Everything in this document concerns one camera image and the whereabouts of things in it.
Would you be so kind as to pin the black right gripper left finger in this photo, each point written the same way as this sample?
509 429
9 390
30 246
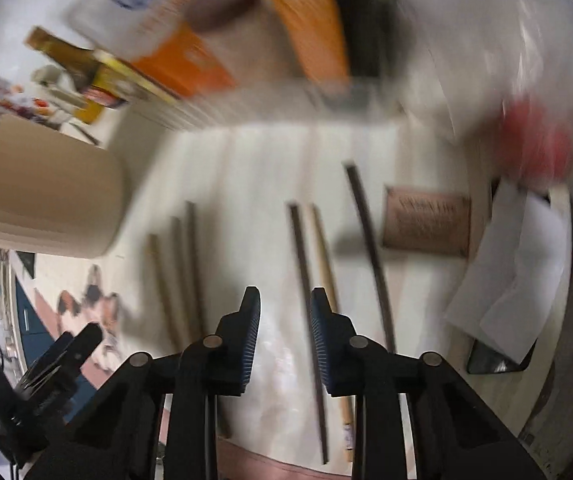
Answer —
233 361

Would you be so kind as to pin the thin black chopstick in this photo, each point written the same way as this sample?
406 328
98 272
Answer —
368 233

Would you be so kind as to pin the brown printed label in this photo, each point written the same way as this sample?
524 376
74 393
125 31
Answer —
437 223

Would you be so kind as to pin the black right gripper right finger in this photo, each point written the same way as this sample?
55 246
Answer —
339 367

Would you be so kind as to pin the brown wooden chopstick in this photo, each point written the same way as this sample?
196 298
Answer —
305 289

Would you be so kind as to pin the beige utensil holder cup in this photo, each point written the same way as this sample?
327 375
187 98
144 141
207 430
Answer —
58 195

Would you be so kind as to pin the clear plastic organizer box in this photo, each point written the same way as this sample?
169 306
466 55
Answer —
197 47

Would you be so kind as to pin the tan bamboo chopstick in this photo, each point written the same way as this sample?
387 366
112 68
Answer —
153 247

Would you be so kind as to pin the clear plastic bag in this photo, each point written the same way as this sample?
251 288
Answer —
465 58

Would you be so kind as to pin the white crumpled paper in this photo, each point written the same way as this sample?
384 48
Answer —
507 292

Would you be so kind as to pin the cat print placemat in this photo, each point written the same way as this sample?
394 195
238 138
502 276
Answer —
241 179

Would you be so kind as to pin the short light wooden chopstick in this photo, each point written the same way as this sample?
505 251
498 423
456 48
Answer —
328 283

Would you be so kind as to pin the red round object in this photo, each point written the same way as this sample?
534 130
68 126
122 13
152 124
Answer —
530 148

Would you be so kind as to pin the yellow packaged box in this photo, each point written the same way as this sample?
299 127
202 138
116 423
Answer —
108 82

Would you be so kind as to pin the orange packaged box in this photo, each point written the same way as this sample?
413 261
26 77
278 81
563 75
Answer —
317 37

